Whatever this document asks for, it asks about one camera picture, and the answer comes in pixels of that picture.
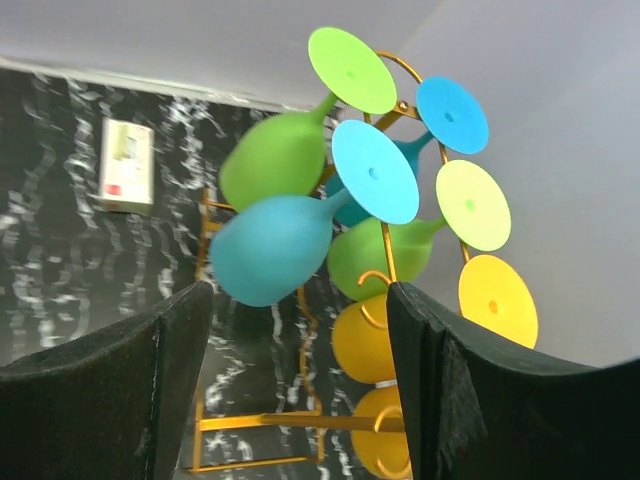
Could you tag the dark blue wine glass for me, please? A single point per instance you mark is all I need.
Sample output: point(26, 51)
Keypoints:
point(451, 115)

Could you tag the small white box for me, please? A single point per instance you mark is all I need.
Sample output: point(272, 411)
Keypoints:
point(126, 175)

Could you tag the upper yellow wine glass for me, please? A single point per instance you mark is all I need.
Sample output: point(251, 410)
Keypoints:
point(491, 294)

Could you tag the pale green wine glass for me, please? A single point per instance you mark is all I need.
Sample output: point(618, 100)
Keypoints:
point(472, 204)

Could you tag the yellow wine glass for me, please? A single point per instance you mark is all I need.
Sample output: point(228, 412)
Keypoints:
point(383, 454)
point(491, 294)

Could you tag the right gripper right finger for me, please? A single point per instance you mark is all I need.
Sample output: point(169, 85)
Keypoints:
point(479, 406)

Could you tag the light blue wine glass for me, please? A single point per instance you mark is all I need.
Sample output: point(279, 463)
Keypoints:
point(276, 245)

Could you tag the gold wire glass rack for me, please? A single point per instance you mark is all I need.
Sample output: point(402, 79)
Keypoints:
point(204, 425)

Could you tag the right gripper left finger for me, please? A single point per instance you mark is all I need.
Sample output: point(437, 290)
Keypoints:
point(112, 404)

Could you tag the lower yellow wine glass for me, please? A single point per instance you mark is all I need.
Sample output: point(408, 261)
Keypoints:
point(383, 454)

